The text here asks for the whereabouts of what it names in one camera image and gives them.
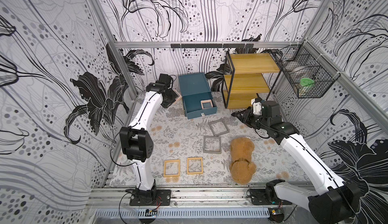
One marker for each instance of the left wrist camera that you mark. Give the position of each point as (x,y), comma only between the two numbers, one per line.
(165,79)

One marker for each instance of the yellow square brooch box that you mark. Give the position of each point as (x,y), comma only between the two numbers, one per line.
(195,166)
(171,168)

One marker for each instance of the black wire wall basket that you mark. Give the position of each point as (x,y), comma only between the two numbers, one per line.
(293,56)

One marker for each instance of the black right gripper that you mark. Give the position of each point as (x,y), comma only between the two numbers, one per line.
(248,116)

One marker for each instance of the teal yellow drawer cabinet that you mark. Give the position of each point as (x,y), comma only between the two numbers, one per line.
(194,88)

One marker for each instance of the black wall hook bar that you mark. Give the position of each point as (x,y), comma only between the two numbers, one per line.
(209,45)

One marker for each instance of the white bowl in basket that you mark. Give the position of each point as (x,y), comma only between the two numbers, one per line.
(300,71)

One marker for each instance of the pink square brooch box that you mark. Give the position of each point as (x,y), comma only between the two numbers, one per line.
(206,104)
(178,98)

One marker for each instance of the grey square brooch box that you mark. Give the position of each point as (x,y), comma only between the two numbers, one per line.
(218,127)
(212,145)

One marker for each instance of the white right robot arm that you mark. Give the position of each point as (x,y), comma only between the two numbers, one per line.
(333,199)

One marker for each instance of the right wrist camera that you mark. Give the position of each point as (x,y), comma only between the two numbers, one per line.
(256,108)

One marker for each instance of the wooden black-framed shelf rack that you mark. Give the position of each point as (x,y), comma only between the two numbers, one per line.
(243,77)

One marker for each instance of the brown teddy bear plush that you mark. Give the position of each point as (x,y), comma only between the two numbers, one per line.
(242,167)

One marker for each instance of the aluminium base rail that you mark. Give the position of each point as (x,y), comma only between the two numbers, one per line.
(184,196)

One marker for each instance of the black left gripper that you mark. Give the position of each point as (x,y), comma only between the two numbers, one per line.
(172,95)

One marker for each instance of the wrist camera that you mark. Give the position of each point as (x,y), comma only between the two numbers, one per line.
(256,108)
(165,79)

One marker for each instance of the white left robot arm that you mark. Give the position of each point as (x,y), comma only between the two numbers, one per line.
(136,141)

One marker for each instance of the green lidded cup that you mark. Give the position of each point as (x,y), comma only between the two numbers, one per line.
(305,85)

